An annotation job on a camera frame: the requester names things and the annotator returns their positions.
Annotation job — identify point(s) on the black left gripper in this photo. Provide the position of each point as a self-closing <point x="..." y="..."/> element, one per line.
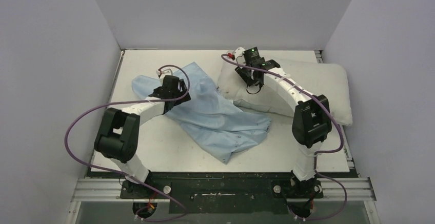
<point x="182" y="93"/>

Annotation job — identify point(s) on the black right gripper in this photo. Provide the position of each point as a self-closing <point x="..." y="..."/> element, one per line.
<point x="244" y="75"/>

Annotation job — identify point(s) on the light blue pillowcase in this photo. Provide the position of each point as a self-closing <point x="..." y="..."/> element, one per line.
<point x="213" y="122"/>

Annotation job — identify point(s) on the white pillow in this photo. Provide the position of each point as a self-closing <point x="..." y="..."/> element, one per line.
<point x="320" y="79"/>

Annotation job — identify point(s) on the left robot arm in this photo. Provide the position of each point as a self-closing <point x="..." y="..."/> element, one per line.
<point x="118" y="135"/>

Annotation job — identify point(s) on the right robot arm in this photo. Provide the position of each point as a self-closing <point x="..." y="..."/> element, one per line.
<point x="310" y="125"/>

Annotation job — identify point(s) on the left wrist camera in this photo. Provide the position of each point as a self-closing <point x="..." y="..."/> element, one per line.
<point x="161" y="73"/>

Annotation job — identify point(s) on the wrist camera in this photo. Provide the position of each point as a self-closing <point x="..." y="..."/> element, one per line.
<point x="237" y="55"/>
<point x="161" y="73"/>

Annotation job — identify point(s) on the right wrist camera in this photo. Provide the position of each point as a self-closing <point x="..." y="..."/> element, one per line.
<point x="237" y="55"/>

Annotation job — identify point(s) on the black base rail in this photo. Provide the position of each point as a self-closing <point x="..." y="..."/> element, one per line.
<point x="220" y="194"/>

